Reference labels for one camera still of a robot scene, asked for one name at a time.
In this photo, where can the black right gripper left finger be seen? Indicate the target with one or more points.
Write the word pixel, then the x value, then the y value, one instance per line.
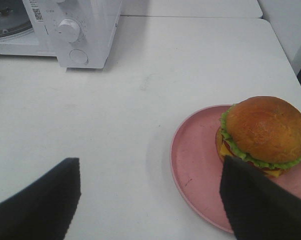
pixel 45 209

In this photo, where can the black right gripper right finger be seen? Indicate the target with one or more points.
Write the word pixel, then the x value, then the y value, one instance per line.
pixel 256 207

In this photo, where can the pink round plate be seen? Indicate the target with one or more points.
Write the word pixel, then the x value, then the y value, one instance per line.
pixel 197 168

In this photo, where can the toy hamburger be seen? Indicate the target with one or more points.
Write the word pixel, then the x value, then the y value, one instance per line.
pixel 263 131

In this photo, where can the white timer knob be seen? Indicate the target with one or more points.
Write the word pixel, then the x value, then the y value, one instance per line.
pixel 69 30

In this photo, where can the white microwave oven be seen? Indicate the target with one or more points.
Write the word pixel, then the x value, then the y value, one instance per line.
pixel 98 20

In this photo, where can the glass microwave turntable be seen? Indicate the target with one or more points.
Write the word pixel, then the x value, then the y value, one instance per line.
pixel 14 18

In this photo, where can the white warning label sticker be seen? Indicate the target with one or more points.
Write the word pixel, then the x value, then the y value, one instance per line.
pixel 36 10

